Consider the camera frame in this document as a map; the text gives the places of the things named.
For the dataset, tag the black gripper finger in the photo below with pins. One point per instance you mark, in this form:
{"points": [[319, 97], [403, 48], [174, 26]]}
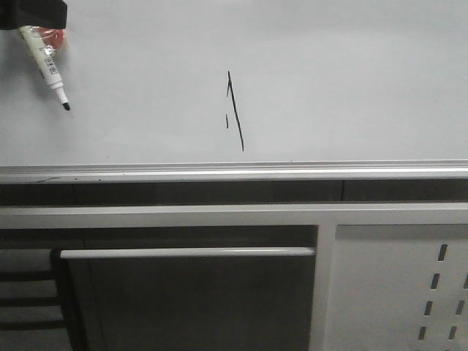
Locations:
{"points": [[50, 14]]}

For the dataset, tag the white whiteboard marker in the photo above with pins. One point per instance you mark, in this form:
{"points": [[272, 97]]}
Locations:
{"points": [[45, 63]]}

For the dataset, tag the red round magnet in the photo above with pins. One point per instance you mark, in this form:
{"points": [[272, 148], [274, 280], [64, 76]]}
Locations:
{"points": [[54, 39]]}

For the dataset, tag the dark grey panel white-edged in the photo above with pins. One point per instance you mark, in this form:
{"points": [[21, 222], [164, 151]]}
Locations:
{"points": [[243, 298]]}

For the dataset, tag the white perforated metal panel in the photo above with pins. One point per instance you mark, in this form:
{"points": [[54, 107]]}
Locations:
{"points": [[399, 287]]}

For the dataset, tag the white whiteboard with aluminium frame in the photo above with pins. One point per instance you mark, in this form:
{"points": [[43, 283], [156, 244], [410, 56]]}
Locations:
{"points": [[224, 90]]}

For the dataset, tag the white metal stand frame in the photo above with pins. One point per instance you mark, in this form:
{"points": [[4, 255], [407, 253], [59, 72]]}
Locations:
{"points": [[327, 218]]}

